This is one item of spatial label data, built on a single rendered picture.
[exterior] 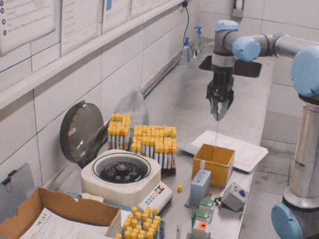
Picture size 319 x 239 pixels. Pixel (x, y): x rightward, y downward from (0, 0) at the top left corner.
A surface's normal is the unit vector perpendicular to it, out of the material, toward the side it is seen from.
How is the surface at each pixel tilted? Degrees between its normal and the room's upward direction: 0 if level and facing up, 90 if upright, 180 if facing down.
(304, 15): 90
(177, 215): 0
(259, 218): 0
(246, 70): 90
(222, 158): 90
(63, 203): 88
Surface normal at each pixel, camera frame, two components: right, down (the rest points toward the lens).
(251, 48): 0.40, 0.46
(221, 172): -0.31, 0.43
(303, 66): -0.90, 0.03
